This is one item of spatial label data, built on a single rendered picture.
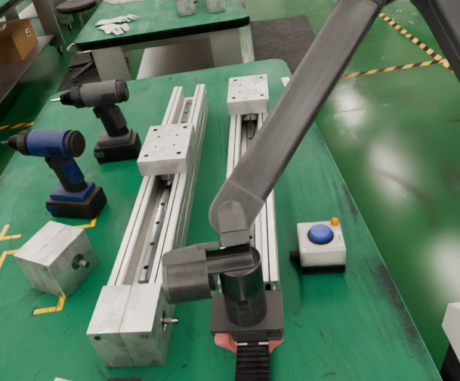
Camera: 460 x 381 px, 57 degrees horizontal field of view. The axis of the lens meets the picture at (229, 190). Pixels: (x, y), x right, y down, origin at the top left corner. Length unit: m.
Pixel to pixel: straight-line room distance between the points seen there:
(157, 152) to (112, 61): 1.56
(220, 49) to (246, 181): 1.93
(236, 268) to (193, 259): 0.06
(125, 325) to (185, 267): 0.17
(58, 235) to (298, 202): 0.51
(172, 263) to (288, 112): 0.24
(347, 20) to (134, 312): 0.52
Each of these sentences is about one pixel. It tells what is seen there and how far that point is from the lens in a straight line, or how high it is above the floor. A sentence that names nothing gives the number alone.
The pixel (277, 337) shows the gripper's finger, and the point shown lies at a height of 0.87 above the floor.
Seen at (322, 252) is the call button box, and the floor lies 0.84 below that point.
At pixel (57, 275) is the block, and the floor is 0.84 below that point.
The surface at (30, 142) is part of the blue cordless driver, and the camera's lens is 0.99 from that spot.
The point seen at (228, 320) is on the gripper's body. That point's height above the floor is 0.90.
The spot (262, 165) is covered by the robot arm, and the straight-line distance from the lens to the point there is 0.54.
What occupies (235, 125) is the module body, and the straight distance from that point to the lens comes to 1.10.
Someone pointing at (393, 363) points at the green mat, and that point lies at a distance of 0.72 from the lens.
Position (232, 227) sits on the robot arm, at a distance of 0.51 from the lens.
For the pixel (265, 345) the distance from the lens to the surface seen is 0.70.
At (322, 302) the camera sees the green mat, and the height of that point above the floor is 0.78.
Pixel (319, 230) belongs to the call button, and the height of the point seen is 0.85.
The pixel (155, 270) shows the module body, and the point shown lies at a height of 0.86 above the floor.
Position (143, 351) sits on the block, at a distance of 0.71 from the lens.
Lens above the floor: 1.39
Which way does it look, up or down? 37 degrees down
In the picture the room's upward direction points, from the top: 9 degrees counter-clockwise
